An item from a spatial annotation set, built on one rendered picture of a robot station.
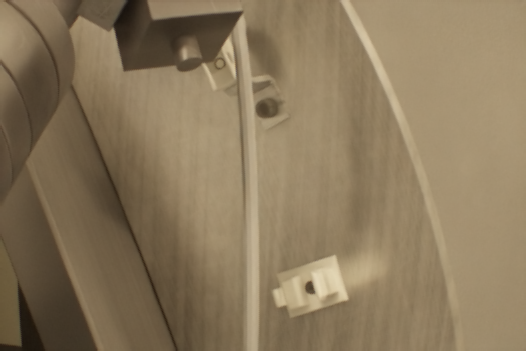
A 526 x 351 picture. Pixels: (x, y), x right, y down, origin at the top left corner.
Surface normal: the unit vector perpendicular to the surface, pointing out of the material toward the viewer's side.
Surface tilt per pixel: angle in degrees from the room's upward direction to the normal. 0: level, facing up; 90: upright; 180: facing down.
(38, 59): 80
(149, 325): 67
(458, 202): 90
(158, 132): 90
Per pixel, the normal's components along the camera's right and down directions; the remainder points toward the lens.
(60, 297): -0.47, 0.11
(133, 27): -0.91, 0.08
